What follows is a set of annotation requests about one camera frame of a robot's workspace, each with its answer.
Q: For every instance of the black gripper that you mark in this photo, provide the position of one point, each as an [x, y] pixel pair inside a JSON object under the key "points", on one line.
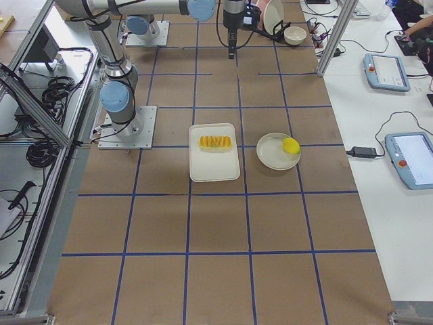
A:
{"points": [[231, 19]]}

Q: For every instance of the orange striped bread roll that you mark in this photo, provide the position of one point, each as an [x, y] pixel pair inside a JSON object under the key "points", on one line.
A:
{"points": [[215, 142]]}

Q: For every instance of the pink plate in rack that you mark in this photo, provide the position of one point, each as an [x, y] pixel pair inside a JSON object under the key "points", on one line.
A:
{"points": [[261, 4]]}

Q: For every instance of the beige plate in rack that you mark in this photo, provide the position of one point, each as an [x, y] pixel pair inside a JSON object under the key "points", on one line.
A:
{"points": [[273, 16]]}

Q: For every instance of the cream round plate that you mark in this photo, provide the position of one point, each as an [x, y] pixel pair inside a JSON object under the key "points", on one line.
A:
{"points": [[272, 155]]}

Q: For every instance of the black dish rack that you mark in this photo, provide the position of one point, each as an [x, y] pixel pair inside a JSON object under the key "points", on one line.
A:
{"points": [[277, 34]]}

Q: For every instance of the cream bowl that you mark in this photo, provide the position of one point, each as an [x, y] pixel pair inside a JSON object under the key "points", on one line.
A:
{"points": [[294, 35]]}

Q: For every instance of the yellow lemon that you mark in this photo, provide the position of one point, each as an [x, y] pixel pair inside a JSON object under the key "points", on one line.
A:
{"points": [[290, 145]]}

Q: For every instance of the white rectangular tray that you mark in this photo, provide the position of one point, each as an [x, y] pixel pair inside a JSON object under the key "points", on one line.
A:
{"points": [[212, 165]]}

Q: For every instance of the upper blue teach pendant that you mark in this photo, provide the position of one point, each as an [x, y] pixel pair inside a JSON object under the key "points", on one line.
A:
{"points": [[386, 72]]}

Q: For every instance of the blue teach pendant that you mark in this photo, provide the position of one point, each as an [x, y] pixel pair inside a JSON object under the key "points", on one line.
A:
{"points": [[411, 156], [386, 72]]}

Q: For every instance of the black power adapter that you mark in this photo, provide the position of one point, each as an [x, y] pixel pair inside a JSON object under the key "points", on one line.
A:
{"points": [[362, 152]]}

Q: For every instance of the lower blue teach pendant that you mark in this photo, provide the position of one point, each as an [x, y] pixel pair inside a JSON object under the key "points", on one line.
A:
{"points": [[411, 156]]}

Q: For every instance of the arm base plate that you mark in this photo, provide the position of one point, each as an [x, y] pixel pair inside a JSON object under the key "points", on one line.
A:
{"points": [[138, 134], [146, 34]]}

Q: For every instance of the aluminium frame post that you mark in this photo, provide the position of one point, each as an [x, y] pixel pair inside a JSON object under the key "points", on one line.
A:
{"points": [[337, 32]]}

